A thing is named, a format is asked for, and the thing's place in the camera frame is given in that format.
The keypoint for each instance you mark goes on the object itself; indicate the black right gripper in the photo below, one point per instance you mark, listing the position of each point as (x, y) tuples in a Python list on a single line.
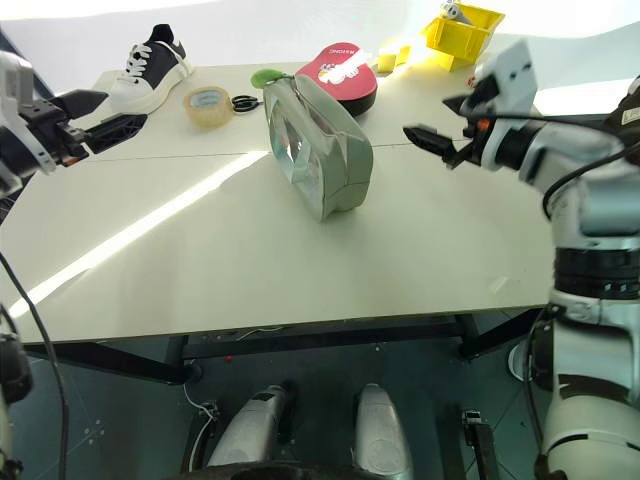
[(475, 102)]

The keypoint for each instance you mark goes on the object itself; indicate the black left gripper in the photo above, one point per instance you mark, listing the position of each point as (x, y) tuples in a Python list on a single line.
[(47, 127)]

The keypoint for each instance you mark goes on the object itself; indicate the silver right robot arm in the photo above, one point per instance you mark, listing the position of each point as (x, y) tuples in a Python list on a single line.
[(595, 240)]

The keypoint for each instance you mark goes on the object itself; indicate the green transparent pouch bag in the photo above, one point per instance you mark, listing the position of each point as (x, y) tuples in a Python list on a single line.
[(320, 145)]

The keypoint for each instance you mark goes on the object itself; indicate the black and white sneaker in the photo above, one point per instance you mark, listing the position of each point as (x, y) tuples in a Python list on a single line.
[(150, 75)]

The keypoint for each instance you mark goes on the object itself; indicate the small yellow block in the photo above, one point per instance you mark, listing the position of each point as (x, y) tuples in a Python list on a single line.
[(392, 57)]

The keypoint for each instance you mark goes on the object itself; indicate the yellow plastic bin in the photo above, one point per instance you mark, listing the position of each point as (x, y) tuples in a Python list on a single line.
[(460, 37)]

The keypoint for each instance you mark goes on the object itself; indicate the red heart-shaped box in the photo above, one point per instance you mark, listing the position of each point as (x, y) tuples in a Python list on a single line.
[(345, 75)]

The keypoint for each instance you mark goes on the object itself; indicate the clear packing tape roll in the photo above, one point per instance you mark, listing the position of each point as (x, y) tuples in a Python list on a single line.
[(210, 107)]

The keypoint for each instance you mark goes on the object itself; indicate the grey item in bin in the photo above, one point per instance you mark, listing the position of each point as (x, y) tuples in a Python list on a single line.
[(457, 10)]

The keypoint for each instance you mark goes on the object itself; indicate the black scissors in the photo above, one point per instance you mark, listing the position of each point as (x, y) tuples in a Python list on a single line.
[(246, 103)]

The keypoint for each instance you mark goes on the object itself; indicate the silver right robot leg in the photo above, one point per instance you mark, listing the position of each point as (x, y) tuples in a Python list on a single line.
[(382, 435)]

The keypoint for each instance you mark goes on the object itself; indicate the silver robot leg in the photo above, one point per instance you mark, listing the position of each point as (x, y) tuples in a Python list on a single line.
[(382, 435), (250, 430)]

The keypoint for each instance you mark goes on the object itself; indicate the silver left robot leg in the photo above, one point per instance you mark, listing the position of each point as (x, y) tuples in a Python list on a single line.
[(250, 430)]

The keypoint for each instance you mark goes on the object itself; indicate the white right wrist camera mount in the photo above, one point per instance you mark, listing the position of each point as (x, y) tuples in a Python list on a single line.
[(510, 75)]

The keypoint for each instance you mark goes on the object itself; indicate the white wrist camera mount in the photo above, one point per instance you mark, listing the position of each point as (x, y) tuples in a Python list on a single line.
[(510, 75), (12, 85)]

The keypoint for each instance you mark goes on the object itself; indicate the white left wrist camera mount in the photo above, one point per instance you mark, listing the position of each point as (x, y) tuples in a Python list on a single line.
[(12, 85)]

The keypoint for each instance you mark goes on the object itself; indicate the black metal table frame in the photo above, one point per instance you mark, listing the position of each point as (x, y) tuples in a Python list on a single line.
[(320, 337)]

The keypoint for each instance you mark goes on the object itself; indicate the black floor bracket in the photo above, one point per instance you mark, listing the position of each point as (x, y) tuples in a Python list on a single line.
[(202, 430), (482, 442)]

